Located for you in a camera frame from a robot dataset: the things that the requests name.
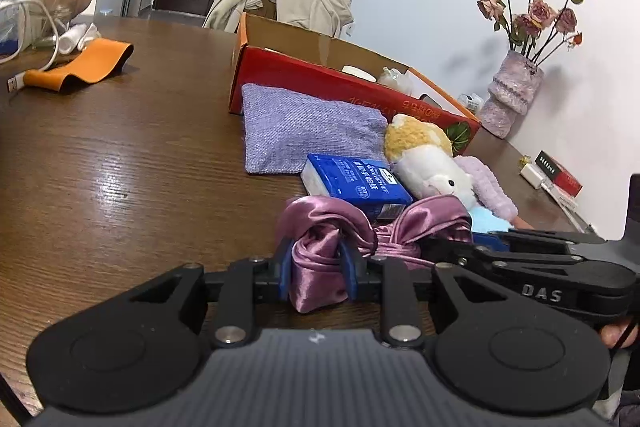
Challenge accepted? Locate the pink satin scrunchie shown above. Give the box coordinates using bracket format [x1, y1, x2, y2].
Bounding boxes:
[276, 194, 474, 314]

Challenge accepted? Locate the white round item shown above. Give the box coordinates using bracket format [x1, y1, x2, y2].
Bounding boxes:
[342, 65, 377, 84]

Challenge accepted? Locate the blue tissue pack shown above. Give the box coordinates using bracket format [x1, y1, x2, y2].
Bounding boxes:
[300, 153, 415, 219]

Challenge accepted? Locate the purple knitted pouch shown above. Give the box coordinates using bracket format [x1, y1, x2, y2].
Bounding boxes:
[241, 83, 390, 176]

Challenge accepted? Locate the clear plastic bag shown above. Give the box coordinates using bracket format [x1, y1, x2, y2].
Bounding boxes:
[0, 0, 47, 54]

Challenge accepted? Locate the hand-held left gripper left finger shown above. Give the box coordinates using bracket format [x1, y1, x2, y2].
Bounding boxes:
[122, 237, 294, 351]

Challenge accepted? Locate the black red flat box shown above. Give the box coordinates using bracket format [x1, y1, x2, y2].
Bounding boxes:
[535, 150, 584, 198]

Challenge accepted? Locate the person's right hand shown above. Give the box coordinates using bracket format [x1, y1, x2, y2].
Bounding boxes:
[599, 316, 640, 350]

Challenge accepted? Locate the white charger block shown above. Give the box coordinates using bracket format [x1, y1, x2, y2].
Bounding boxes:
[520, 165, 547, 190]

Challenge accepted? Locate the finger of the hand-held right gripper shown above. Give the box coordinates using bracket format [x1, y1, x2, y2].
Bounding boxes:
[488, 229, 608, 258]
[421, 237, 587, 280]

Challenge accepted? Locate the lilac fuzzy headband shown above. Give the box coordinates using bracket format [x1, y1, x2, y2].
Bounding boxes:
[453, 155, 519, 222]

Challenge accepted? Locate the orange leather strap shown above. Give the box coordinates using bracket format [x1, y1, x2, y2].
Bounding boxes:
[23, 39, 135, 94]

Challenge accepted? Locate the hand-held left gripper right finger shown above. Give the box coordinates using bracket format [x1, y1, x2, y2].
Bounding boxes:
[339, 241, 507, 350]

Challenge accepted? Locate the yellow white plush toy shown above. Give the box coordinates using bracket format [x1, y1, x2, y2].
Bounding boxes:
[384, 113, 475, 210]

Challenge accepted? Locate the white cable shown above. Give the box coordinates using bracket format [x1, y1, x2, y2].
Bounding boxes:
[0, 0, 71, 96]

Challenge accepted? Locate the red cardboard box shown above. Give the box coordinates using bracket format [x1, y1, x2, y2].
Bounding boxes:
[228, 12, 482, 156]

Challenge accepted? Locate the light blue soft cloth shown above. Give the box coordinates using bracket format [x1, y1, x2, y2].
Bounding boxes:
[470, 205, 514, 235]

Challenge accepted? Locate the pink glitter vase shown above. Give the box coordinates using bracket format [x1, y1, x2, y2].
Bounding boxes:
[479, 50, 545, 140]

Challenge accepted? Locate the clear plastic packet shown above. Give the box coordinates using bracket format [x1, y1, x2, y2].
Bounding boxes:
[376, 67, 424, 98]

